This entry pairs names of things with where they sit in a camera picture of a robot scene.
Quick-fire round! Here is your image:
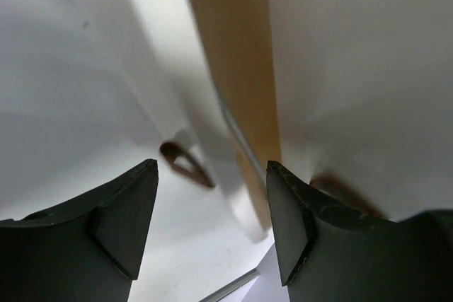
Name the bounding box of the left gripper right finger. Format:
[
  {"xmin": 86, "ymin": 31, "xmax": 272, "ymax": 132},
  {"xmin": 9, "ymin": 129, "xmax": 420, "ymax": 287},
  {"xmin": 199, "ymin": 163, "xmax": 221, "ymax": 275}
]
[{"xmin": 266, "ymin": 161, "xmax": 452, "ymax": 301}]

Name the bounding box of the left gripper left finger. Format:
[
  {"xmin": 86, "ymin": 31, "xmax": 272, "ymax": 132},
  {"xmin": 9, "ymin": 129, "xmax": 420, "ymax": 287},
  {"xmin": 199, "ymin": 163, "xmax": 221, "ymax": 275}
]
[{"xmin": 1, "ymin": 159, "xmax": 159, "ymax": 301}]

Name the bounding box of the white drawer cabinet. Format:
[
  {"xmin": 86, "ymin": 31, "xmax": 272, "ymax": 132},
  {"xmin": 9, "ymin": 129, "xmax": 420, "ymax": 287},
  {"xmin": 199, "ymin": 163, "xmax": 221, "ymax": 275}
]
[{"xmin": 1, "ymin": 0, "xmax": 452, "ymax": 238}]

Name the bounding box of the aluminium rail front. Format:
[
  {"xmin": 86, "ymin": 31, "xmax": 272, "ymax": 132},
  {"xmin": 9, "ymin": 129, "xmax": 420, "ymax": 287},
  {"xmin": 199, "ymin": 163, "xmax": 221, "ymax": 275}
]
[{"xmin": 200, "ymin": 269, "xmax": 260, "ymax": 302}]

